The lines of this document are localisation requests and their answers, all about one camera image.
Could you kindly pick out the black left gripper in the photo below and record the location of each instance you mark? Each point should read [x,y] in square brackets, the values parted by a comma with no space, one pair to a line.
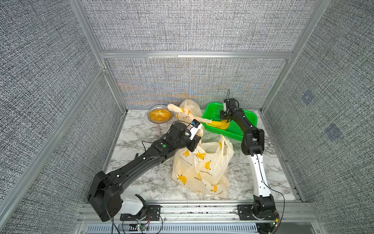
[194,142]

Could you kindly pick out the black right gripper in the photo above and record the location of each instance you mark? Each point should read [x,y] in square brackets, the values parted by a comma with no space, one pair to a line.
[221,116]

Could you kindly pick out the banana print plastic bag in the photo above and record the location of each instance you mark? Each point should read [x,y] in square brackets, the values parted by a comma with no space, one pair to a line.
[188,111]
[204,169]

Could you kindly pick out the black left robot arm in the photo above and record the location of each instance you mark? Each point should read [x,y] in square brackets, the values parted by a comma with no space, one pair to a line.
[105,193]

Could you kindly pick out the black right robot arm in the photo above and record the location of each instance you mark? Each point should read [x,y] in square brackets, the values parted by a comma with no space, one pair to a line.
[253,145]

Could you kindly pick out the right yellow banana bunch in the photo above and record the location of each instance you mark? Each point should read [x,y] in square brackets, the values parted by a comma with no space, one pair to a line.
[222,125]

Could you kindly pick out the patterned bowl with yellow food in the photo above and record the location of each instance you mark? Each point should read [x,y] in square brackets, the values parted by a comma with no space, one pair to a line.
[159,114]

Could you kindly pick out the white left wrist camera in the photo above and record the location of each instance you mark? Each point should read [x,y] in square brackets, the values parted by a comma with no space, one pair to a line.
[195,127]

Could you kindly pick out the aluminium front rail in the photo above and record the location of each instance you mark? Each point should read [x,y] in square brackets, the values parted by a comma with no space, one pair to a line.
[206,217]

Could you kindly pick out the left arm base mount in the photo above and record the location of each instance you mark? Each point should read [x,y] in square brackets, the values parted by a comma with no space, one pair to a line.
[135,208]

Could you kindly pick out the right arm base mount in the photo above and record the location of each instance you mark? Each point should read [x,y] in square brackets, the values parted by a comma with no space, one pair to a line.
[257,211]

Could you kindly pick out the aluminium enclosure frame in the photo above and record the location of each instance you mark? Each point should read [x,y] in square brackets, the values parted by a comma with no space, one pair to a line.
[16,194]

